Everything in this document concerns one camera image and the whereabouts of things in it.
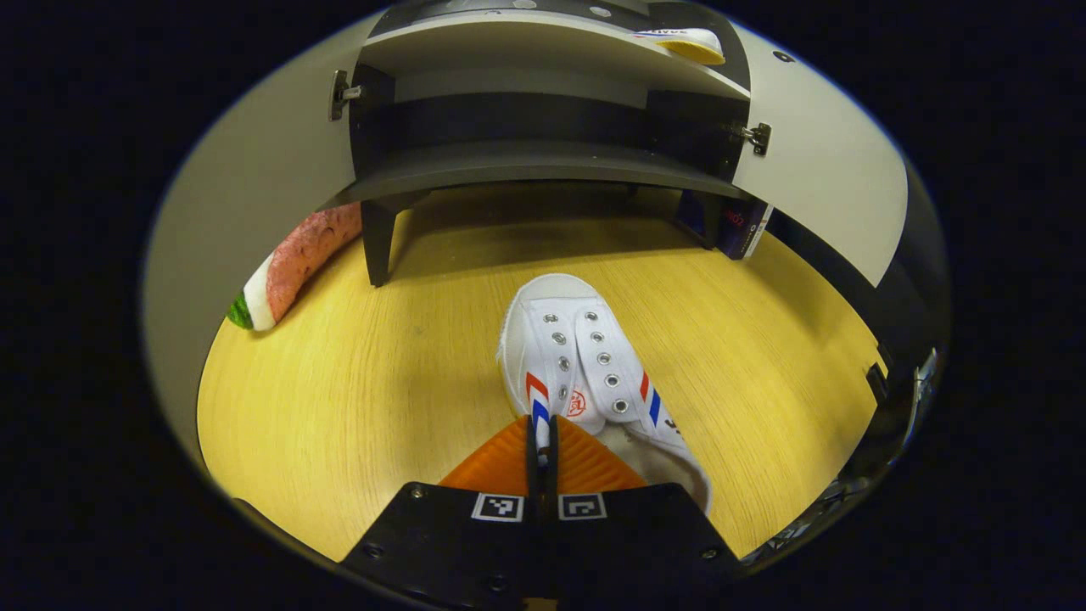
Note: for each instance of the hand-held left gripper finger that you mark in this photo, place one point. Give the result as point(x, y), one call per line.
point(552, 484)
point(533, 475)

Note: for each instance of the white canvas shoe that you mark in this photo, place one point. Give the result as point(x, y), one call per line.
point(691, 47)
point(577, 339)

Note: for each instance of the white shoe cabinet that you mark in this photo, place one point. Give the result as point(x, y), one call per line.
point(526, 161)

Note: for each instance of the white shoe cabinet door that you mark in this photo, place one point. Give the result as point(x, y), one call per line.
point(254, 170)
point(823, 170)

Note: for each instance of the dark blue book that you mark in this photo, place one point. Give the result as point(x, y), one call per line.
point(734, 229)

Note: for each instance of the watermelon slice toy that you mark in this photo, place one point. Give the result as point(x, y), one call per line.
point(297, 263)

